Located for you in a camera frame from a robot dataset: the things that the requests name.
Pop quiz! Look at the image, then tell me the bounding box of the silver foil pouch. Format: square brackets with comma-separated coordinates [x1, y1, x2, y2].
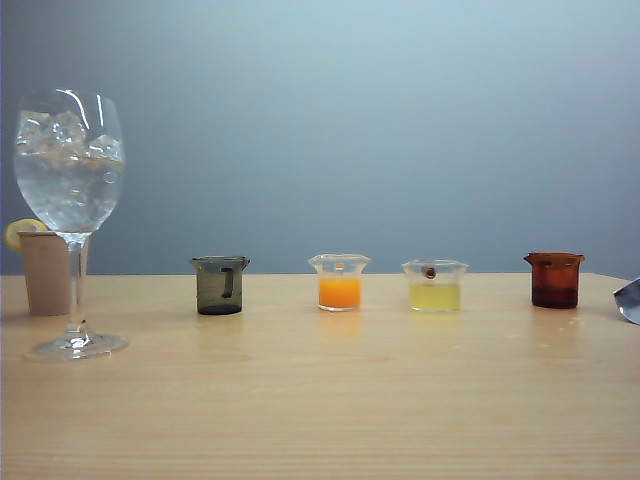
[613, 276, 640, 326]

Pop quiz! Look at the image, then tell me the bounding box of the clear measuring cup orange juice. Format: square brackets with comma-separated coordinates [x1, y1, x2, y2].
[307, 253, 372, 313]

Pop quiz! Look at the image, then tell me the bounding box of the clear measuring cup yellow juice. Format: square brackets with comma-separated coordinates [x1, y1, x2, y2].
[401, 258, 470, 314]

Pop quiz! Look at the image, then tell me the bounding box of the large clear wine glass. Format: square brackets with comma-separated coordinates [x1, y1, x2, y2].
[13, 88, 130, 362]

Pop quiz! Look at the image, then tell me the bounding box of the smoky grey measuring cup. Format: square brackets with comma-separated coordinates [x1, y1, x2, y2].
[189, 255, 251, 316]

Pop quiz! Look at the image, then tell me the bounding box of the amber brown measuring cup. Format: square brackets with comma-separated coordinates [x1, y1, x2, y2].
[523, 251, 587, 309]

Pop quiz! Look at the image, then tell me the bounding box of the clear ice cube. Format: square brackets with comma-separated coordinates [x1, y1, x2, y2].
[88, 133, 124, 160]
[18, 109, 53, 154]
[52, 109, 89, 147]

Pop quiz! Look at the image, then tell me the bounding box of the beige paper cup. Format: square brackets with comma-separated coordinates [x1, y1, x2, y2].
[17, 230, 91, 317]

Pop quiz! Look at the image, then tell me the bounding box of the yellow lemon slice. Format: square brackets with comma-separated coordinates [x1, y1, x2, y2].
[4, 217, 50, 252]

